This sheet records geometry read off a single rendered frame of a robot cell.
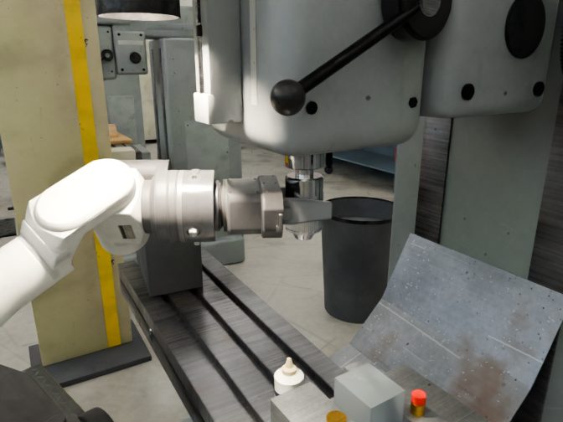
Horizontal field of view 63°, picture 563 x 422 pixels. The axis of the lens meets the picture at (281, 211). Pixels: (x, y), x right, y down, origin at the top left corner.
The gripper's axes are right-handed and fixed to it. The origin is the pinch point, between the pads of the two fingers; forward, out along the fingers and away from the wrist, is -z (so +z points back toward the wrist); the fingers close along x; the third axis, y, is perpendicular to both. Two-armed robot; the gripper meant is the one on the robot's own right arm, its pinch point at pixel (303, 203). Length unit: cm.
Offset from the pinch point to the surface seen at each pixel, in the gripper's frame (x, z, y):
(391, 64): -7.5, -7.4, -16.8
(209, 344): 18.6, 13.8, 32.0
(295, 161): -2.0, 1.4, -5.9
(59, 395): 73, 65, 84
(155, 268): 38, 26, 25
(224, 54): -6.4, 9.2, -17.5
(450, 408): -9.1, -18.1, 24.6
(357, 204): 211, -65, 65
